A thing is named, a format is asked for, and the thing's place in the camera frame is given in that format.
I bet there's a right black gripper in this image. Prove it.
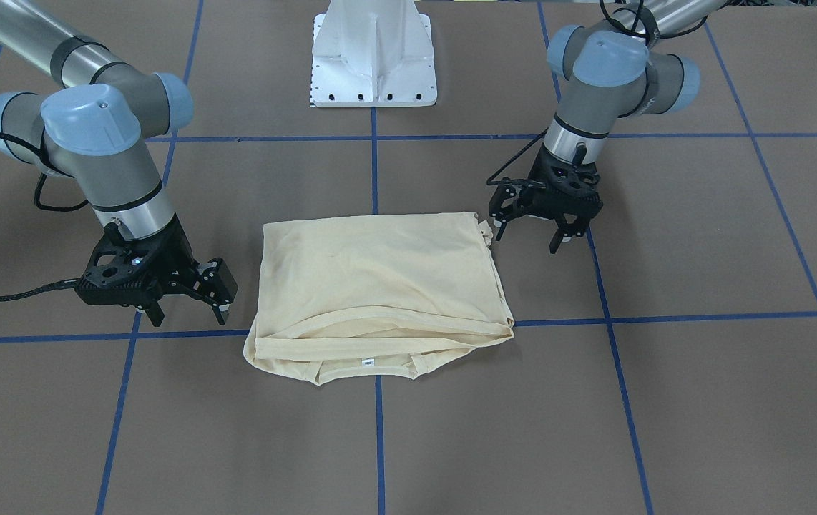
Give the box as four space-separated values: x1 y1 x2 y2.
104 215 238 327

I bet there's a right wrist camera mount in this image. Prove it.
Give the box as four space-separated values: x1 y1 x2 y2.
74 237 164 310

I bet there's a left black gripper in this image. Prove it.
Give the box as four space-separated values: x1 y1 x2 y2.
487 147 604 255

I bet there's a cream long-sleeve printed shirt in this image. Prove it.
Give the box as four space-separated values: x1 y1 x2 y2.
243 212 514 386

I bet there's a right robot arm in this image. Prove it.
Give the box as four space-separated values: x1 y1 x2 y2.
0 1 238 326

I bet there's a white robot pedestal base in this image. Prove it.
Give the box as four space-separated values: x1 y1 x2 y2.
310 1 438 108

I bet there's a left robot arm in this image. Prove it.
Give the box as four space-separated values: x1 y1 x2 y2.
487 1 725 253

